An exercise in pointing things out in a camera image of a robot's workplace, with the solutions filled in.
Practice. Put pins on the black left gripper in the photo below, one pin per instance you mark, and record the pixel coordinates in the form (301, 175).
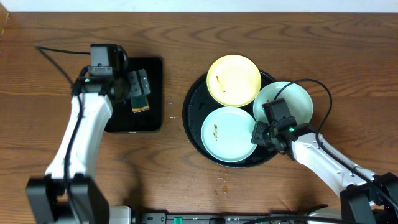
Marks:
(138, 83)

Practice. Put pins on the rectangular black tray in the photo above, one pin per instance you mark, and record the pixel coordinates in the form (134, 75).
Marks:
(123, 119)

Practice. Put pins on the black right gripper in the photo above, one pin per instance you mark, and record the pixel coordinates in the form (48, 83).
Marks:
(257, 133)

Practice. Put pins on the green yellow sponge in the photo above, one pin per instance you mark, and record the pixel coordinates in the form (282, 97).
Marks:
(139, 104)

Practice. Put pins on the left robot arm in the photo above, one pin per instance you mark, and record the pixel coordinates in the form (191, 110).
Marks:
(67, 193)

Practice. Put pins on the round black tray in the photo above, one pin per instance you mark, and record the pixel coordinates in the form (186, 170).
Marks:
(198, 104)

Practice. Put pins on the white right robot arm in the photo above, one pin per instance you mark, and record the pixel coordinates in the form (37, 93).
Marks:
(365, 197)

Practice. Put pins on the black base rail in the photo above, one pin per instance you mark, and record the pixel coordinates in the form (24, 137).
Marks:
(217, 218)

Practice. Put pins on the pale green plate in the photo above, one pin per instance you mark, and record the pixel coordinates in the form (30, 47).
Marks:
(297, 98)

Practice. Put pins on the yellow plate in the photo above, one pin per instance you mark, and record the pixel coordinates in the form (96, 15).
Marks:
(233, 80)

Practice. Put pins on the light blue plate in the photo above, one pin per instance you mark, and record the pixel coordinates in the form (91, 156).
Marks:
(226, 134)

